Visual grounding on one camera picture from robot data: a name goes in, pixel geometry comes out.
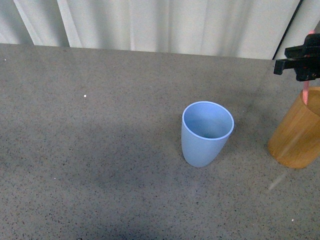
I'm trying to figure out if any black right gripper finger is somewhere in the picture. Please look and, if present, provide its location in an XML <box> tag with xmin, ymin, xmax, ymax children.
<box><xmin>284</xmin><ymin>33</ymin><xmax>320</xmax><ymax>59</ymax></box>
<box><xmin>273</xmin><ymin>57</ymin><xmax>320</xmax><ymax>82</ymax></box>

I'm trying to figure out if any pink chopstick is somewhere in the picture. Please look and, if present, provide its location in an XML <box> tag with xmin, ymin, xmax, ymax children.
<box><xmin>302</xmin><ymin>29</ymin><xmax>315</xmax><ymax>106</ymax></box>

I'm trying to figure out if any bamboo chopstick holder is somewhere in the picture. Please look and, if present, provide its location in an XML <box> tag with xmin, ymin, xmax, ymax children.
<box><xmin>267</xmin><ymin>86</ymin><xmax>320</xmax><ymax>169</ymax></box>

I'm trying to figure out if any blue cup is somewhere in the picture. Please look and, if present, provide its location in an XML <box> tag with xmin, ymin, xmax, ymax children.
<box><xmin>181</xmin><ymin>101</ymin><xmax>235</xmax><ymax>168</ymax></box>

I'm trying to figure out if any white curtain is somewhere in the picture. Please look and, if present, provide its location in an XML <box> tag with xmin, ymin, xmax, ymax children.
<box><xmin>0</xmin><ymin>0</ymin><xmax>320</xmax><ymax>59</ymax></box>

